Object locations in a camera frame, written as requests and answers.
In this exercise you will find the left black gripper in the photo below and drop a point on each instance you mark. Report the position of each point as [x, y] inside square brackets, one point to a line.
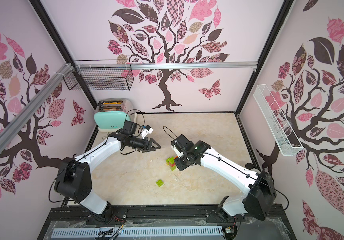
[143, 149]

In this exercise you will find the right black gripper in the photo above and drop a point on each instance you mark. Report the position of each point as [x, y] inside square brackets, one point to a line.
[178, 163]

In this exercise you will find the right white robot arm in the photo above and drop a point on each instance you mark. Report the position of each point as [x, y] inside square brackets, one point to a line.
[258, 193]

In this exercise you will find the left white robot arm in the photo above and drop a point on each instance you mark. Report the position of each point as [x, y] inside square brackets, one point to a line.
[74, 178]

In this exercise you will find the mint green toaster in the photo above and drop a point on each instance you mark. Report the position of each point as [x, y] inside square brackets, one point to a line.
[112, 114]

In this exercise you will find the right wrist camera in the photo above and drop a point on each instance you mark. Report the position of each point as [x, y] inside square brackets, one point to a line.
[176, 148]

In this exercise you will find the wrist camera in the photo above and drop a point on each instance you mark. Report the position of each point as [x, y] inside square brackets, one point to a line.
[176, 148]
[145, 131]

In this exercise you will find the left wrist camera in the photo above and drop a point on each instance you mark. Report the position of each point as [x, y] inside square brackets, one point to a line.
[145, 131]

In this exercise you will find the black wire basket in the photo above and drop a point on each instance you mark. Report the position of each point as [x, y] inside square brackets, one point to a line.
[111, 76]

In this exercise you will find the aluminium rail back wall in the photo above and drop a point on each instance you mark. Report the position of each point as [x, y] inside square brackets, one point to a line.
[221, 65]

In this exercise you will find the aluminium rail wall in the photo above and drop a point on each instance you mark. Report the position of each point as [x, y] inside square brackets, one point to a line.
[221, 65]
[29, 110]

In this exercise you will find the white slotted cable duct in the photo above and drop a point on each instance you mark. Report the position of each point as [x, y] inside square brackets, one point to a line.
[134, 232]

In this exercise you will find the white wire basket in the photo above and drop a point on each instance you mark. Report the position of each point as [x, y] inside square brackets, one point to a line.
[286, 139]

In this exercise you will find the aluminium rail left wall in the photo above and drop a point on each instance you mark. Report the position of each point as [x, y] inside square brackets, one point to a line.
[29, 110]

